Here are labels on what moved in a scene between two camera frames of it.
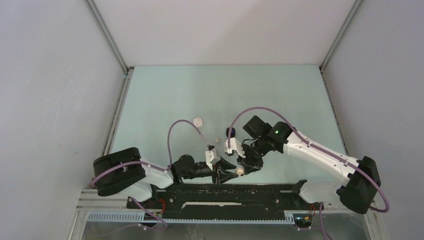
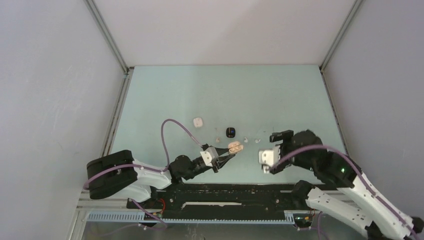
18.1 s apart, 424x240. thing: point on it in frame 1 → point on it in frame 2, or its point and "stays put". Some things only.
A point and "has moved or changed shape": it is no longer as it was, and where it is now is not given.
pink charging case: [240, 171] has moved or changed shape
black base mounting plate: [223, 201] stays put
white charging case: [198, 121] stays put
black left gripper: [222, 178] → [221, 161]
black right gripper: [257, 164] → [284, 135]
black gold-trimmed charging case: [230, 132] stays put
